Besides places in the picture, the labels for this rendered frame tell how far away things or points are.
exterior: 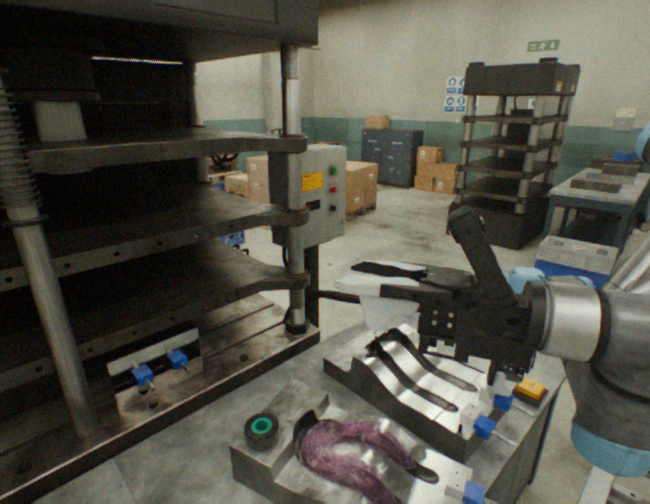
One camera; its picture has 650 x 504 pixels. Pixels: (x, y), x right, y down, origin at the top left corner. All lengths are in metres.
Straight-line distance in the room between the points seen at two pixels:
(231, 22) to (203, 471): 1.12
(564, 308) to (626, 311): 0.05
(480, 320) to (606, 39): 7.08
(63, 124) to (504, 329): 1.23
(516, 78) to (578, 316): 4.51
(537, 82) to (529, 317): 4.44
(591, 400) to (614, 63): 6.99
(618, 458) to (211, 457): 0.89
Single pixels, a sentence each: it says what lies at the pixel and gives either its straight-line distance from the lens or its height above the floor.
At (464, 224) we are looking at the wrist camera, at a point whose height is 1.53.
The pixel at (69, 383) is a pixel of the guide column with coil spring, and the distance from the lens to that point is 1.23.
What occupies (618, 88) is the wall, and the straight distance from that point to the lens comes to 7.34.
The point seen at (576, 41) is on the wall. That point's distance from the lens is 7.49.
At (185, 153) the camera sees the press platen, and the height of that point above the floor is 1.50.
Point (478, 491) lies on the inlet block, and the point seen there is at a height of 0.87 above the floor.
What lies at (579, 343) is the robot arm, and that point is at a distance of 0.43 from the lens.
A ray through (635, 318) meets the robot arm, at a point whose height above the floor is 1.46.
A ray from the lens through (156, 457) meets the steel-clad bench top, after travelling 1.18.
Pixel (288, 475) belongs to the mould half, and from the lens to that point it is 0.98.
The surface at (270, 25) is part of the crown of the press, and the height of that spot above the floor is 1.84.
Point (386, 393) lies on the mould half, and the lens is 1.16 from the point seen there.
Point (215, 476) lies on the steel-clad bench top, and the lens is 1.10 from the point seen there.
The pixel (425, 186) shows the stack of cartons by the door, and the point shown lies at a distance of 7.89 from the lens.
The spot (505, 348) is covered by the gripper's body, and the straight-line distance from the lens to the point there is 0.45.
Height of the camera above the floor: 1.64
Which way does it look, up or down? 21 degrees down
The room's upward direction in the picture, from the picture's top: straight up
